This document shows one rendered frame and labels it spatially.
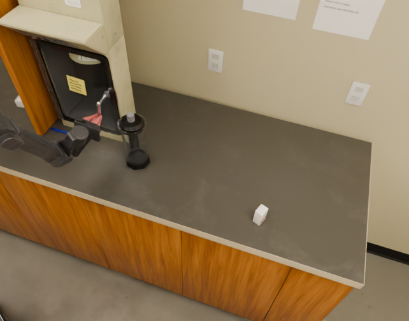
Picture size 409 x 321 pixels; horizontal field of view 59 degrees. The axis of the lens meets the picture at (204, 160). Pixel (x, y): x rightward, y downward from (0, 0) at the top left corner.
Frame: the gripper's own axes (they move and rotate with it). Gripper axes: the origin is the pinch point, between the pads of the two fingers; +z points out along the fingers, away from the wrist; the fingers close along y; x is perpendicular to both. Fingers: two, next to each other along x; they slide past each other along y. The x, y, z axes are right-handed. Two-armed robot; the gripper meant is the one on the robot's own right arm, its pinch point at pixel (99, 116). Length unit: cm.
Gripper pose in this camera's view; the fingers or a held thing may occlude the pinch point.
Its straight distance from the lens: 148.2
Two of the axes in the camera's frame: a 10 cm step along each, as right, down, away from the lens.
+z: 3.1, -7.1, 6.4
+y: -9.3, -3.6, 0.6
